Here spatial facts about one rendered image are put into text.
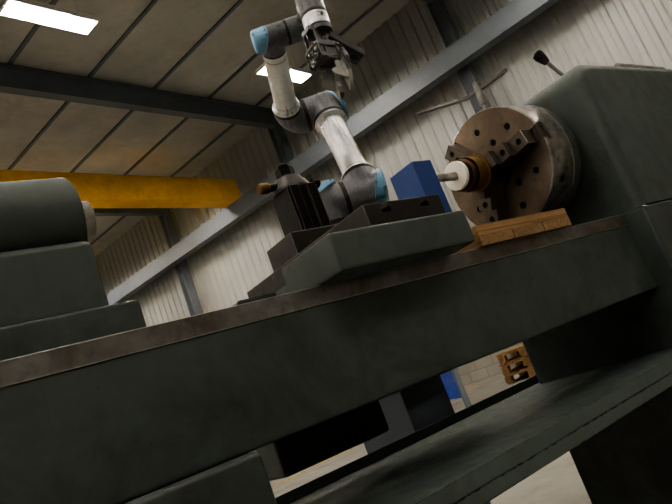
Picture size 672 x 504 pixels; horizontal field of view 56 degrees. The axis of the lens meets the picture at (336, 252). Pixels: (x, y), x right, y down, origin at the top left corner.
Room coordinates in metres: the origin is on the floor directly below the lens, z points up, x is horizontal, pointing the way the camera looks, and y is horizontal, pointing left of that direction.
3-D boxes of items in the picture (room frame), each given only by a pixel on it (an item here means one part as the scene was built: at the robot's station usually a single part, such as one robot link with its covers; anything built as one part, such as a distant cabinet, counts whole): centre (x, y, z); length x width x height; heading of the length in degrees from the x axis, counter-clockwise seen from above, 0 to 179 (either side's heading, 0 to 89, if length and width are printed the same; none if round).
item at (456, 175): (1.41, -0.28, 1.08); 0.13 x 0.07 x 0.07; 129
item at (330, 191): (1.93, -0.03, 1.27); 0.13 x 0.12 x 0.14; 95
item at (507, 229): (1.39, -0.26, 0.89); 0.36 x 0.30 x 0.04; 39
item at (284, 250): (1.27, 0.02, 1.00); 0.20 x 0.10 x 0.05; 129
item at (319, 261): (1.19, 0.05, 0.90); 0.53 x 0.30 x 0.06; 39
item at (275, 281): (1.20, 0.00, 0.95); 0.43 x 0.18 x 0.04; 39
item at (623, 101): (1.84, -0.78, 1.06); 0.59 x 0.48 x 0.39; 129
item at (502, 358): (9.66, -2.27, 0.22); 1.25 x 0.86 x 0.44; 146
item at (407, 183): (1.36, -0.22, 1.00); 0.08 x 0.06 x 0.23; 39
